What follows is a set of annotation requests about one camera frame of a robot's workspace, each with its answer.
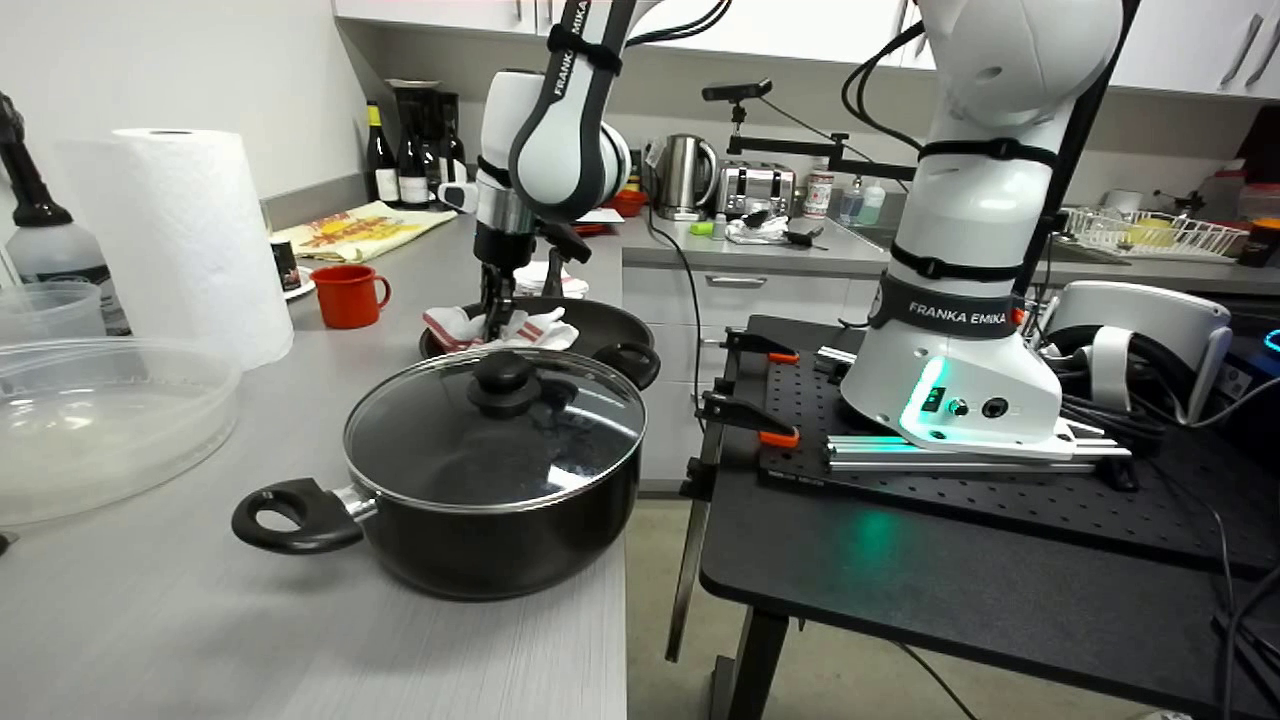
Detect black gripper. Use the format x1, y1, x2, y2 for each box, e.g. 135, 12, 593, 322
472, 215, 539, 341

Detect white kitchen towel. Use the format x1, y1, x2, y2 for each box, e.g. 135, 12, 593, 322
419, 301, 584, 357

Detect black frying pan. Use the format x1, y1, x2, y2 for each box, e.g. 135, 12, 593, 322
416, 246, 663, 394

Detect white paper towel roll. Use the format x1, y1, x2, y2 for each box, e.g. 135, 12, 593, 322
56, 124, 295, 376

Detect dark wine bottle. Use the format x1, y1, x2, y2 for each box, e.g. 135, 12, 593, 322
437, 129, 474, 215
363, 99, 402, 214

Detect glass pot lid black knob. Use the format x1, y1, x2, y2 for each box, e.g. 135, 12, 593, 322
341, 347, 648, 522

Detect red mug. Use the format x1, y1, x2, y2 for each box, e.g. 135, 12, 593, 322
310, 259, 395, 332

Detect yellow snack package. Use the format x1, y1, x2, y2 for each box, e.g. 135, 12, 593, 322
271, 199, 459, 269

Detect black coffee machine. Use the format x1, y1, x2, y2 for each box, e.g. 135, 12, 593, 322
383, 75, 462, 214

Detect small dark jar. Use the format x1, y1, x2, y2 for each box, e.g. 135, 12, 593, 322
268, 236, 303, 297

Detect steel electric kettle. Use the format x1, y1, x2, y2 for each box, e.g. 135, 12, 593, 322
651, 133, 722, 224

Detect black cooking pot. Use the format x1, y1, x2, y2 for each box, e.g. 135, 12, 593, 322
227, 353, 651, 605

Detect silver toaster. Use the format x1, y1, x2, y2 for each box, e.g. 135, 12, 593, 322
715, 156, 801, 224

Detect black clamp orange tip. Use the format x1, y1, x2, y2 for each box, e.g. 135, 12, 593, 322
715, 326, 856, 374
696, 386, 808, 455

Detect white upper cabinets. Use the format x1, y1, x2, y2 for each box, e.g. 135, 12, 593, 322
332, 0, 1280, 103

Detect clear plastic bowl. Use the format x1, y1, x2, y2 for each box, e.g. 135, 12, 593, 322
0, 332, 249, 533

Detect silver aluminium rails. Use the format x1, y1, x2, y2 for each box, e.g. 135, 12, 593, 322
825, 419, 1137, 482

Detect black robot table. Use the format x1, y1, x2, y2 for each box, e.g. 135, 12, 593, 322
663, 312, 1280, 720

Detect white VR headset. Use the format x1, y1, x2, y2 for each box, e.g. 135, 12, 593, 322
1035, 278, 1237, 425

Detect white dish rack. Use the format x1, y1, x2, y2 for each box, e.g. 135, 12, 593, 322
1062, 198, 1251, 263

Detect black hanging cable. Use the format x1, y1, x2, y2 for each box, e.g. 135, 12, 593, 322
642, 215, 713, 405

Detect black camera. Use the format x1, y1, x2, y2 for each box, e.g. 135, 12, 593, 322
699, 75, 776, 114

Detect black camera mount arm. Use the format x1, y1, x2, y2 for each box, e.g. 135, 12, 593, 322
722, 103, 915, 184

